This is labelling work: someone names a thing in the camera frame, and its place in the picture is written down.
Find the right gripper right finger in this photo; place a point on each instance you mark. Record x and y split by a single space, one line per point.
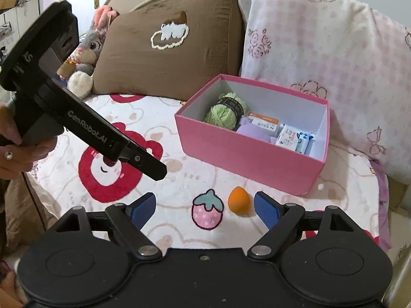
281 220

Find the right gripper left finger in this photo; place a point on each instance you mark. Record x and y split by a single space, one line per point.
127 222

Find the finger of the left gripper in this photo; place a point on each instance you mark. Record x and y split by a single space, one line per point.
139 158

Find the orange makeup sponge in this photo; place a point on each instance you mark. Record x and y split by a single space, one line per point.
239 201

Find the small white tissue pack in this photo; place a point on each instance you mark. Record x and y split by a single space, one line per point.
288 138

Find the clear plastic floss box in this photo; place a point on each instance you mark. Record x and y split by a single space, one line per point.
268 123

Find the purple plush toy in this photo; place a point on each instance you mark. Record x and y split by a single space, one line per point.
248 129

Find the green yarn ball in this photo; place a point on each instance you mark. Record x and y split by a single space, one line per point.
227 111

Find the blue wet wipes pack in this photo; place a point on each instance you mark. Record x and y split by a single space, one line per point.
303 141

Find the person left hand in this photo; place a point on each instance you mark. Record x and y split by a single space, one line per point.
17 158

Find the grey bunny plush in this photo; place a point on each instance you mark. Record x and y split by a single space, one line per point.
77 71

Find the bear print blanket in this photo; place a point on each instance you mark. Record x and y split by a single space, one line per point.
192 209

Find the pink cardboard box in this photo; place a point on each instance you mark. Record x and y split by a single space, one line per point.
257 160

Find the brown pillow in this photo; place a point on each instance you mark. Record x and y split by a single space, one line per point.
170 48

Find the pink checked pillow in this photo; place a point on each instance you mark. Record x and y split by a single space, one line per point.
347 53

